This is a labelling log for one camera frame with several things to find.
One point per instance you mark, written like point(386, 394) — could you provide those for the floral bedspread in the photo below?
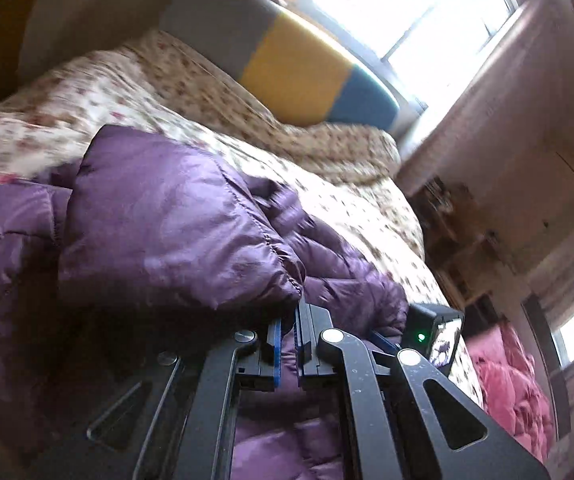
point(342, 200)

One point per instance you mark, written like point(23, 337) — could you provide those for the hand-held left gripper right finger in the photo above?
point(301, 342)

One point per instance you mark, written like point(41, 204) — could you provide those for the purple puffer jacket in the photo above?
point(167, 210)

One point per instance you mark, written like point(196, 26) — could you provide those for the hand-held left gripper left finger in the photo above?
point(274, 347)

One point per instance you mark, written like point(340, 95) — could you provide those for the grey yellow blue headboard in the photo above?
point(287, 65)

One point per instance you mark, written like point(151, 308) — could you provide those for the pink ruffled quilt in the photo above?
point(512, 390)

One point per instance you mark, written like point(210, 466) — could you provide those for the cluttered wooden desk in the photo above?
point(442, 210)

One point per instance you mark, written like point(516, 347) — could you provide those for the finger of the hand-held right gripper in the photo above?
point(384, 341)

